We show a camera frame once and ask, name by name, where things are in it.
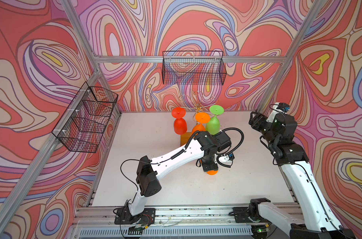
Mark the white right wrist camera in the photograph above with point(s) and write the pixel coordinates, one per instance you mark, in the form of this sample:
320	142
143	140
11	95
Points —
282	108

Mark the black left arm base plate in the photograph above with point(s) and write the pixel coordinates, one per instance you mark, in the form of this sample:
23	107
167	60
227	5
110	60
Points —
124	217

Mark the black wire basket left wall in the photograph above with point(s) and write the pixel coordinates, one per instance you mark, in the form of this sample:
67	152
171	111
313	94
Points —
88	119

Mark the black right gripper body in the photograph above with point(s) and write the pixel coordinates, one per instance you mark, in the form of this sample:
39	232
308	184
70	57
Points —
260	124

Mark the red wine glass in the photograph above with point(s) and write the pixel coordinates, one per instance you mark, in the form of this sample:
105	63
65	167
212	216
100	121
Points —
180	125

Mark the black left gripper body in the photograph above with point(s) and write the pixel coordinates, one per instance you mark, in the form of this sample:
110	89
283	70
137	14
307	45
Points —
209	164

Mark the orange front wine glass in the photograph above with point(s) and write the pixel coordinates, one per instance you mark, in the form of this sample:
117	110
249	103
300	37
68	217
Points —
201	118

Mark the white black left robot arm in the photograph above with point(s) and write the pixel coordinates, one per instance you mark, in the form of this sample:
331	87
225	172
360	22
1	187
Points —
151	171

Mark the black wire basket wall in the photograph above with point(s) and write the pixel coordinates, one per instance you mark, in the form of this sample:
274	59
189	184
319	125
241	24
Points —
88	119
187	67

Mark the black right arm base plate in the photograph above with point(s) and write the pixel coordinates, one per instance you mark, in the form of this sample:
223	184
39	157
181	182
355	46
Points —
241	215

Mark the green wine glass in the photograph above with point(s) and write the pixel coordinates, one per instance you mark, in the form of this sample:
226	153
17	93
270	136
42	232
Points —
213	126

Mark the orange wine glass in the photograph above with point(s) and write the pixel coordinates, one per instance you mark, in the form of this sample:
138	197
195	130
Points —
201	118
209	167

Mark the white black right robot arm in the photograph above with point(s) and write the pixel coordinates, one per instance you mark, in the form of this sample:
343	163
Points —
319	222

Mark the black wire basket back wall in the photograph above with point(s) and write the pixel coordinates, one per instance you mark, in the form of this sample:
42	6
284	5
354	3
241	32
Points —
187	67

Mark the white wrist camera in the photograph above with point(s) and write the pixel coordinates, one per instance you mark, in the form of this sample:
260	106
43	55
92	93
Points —
226	160
282	108

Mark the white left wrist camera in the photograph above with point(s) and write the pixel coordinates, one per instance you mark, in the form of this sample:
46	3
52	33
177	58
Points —
226	160

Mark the aluminium front rail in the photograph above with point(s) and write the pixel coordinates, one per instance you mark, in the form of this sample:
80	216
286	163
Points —
172	222

